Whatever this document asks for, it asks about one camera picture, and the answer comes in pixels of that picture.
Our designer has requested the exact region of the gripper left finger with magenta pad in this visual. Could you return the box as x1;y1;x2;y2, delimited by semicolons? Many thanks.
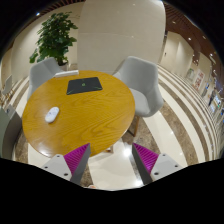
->
42;144;91;185

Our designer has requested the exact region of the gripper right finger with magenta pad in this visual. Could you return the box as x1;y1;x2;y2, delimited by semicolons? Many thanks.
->
132;143;182;185

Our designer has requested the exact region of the white computer mouse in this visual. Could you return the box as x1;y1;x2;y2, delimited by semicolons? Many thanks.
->
45;107;59;123

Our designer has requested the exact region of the black mouse pad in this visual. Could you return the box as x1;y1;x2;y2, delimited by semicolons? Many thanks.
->
66;77;102;95

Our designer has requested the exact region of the round wooden table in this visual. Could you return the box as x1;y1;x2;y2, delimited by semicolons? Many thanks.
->
22;70;135;157

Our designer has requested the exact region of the grey chair near left edge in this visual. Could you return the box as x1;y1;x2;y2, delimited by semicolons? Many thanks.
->
0;105;22;160

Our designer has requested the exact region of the grey chair right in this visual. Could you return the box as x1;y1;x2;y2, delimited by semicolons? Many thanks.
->
114;56;164;118

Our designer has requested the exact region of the distant grey chair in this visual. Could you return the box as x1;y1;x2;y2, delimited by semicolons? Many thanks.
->
2;76;12;100

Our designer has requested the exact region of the green potted plant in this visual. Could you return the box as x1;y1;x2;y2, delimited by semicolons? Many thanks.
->
29;12;78;66

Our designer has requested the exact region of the large beige round column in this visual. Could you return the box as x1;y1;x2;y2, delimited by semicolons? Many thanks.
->
77;0;166;74

